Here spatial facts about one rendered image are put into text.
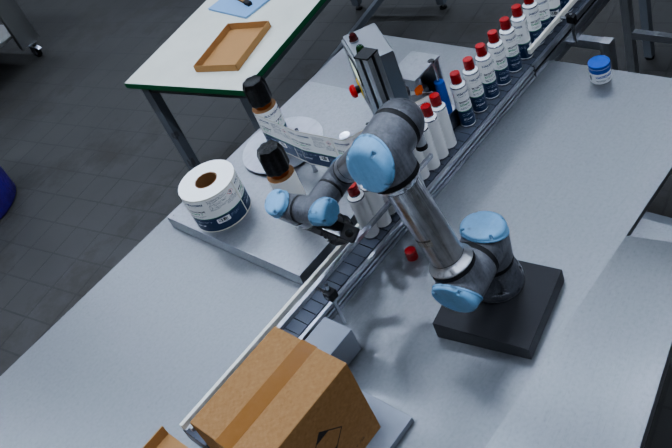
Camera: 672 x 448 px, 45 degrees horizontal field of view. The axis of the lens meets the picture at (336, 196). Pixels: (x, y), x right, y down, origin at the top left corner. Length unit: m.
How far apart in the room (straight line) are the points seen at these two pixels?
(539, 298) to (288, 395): 0.71
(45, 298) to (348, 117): 2.16
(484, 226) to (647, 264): 0.47
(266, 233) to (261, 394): 0.85
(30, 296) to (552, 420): 3.17
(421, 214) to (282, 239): 0.84
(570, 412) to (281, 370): 0.67
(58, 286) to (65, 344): 1.72
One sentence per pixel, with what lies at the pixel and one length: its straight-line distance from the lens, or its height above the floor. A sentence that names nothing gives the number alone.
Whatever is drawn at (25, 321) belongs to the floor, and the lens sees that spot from 4.44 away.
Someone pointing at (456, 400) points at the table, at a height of 0.83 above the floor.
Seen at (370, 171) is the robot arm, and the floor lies 1.46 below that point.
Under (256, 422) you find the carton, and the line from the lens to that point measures 1.84.
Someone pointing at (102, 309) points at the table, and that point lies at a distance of 2.80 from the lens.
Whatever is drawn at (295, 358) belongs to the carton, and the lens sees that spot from 1.90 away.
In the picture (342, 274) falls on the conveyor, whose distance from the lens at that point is 2.36.
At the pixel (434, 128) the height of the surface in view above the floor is 1.01.
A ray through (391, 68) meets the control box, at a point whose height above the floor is 1.43.
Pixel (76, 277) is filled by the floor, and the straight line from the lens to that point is 4.46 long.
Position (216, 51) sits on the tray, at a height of 0.80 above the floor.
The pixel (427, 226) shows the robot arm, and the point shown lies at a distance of 1.83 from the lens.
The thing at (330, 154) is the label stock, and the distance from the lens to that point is 2.61.
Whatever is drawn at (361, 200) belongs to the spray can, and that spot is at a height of 1.03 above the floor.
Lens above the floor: 2.52
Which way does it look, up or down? 39 degrees down
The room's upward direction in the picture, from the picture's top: 24 degrees counter-clockwise
